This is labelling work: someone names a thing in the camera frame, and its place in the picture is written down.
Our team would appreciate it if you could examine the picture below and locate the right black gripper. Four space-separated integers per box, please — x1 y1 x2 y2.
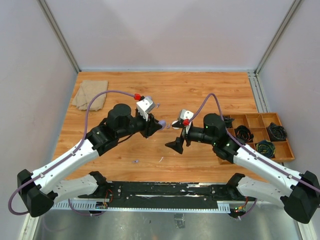
165 120 216 154

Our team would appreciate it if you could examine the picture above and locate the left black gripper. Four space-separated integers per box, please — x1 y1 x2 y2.
117 109 163 139

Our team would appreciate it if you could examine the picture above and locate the white earbud case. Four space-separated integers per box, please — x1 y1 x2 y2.
171 120 180 130

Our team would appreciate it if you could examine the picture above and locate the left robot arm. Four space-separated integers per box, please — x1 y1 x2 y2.
17 100 166 217

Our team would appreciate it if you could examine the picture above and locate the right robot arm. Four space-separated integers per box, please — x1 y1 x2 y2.
165 113 320 224

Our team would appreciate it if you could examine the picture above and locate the wooden compartment tray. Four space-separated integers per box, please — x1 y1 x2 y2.
223 112 295 163

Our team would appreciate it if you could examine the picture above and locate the beige folded cloth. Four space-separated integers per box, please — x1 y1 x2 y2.
72 80 109 111

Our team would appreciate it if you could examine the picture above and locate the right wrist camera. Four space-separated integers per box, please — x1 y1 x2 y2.
177 109 194 121

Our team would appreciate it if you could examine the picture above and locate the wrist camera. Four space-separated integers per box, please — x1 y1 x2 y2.
177 109 194 121
136 98 156 121

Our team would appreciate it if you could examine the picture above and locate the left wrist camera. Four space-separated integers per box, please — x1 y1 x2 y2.
136 98 156 121

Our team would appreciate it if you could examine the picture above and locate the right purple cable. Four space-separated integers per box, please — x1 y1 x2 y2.
183 93 320 193

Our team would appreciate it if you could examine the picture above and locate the purple cable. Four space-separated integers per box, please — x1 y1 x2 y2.
8 90 142 215
183 93 320 193

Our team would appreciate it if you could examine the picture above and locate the black rolled strap top-left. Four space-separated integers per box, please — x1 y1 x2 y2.
221 115 235 129

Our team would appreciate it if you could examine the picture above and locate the black rolled strap middle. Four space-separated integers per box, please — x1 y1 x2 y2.
234 124 254 143

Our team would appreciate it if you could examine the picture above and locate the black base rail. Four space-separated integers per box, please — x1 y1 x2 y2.
79 181 246 208

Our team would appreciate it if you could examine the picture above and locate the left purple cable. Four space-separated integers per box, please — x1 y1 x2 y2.
8 90 142 215

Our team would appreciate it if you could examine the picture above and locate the white cable duct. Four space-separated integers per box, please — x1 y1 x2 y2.
52 200 231 214

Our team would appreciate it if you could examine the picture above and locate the blue-green rolled strap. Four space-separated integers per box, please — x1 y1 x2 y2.
255 139 276 158

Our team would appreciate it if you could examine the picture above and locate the black rolled strap right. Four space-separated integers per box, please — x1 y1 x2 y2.
266 121 288 141

